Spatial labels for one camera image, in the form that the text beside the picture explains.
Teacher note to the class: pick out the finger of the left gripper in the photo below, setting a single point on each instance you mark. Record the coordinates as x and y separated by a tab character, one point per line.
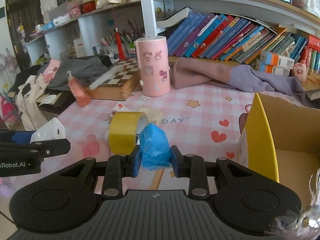
18	137
39	149

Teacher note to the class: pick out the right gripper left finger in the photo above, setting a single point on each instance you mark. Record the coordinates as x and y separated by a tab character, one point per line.
115	169

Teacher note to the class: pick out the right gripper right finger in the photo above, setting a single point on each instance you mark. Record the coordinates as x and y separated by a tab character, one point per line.
193	167

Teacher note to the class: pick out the white charger plug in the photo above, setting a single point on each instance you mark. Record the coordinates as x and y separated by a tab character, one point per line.
52	130

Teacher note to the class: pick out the blue object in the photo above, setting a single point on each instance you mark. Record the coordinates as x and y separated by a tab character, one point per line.
154	148

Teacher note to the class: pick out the yellow tape roll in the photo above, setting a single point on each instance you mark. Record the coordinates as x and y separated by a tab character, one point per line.
124	130

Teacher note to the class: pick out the beige foam block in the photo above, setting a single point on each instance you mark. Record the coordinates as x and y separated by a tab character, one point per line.
154	116

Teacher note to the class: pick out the white red paper card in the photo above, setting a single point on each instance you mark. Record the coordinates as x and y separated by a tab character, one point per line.
118	108

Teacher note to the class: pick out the pink checked tablecloth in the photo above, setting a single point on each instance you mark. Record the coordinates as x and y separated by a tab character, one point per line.
200	120

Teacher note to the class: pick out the orange pink bottle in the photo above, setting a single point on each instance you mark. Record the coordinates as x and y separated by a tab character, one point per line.
78	91

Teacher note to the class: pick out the wooden chess board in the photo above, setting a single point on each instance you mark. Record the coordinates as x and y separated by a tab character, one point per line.
123	78

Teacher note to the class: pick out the pink purple cloth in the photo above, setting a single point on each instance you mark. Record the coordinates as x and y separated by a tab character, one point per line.
190	72

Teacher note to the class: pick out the yellow cardboard box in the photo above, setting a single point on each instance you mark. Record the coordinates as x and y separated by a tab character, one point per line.
280	140

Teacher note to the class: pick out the grey clothing pile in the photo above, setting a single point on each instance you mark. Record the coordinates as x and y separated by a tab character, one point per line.
85	69

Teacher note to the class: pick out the red figurine pen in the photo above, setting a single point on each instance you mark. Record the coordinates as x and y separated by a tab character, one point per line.
119	45

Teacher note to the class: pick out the pink cylinder container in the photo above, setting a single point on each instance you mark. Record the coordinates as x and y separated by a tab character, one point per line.
153	64

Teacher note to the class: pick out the orange white box lower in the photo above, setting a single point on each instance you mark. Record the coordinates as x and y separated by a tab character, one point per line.
262	67

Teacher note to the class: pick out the orange white box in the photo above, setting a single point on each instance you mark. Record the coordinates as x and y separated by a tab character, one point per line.
273	59
262	67

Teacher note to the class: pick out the orange white box upper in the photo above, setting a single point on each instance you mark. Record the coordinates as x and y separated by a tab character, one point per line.
273	59

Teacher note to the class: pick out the pink pig plush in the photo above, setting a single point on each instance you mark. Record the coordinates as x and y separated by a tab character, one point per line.
300	71

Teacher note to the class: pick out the red thick dictionary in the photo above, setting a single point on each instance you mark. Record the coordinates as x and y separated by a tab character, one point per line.
313	42

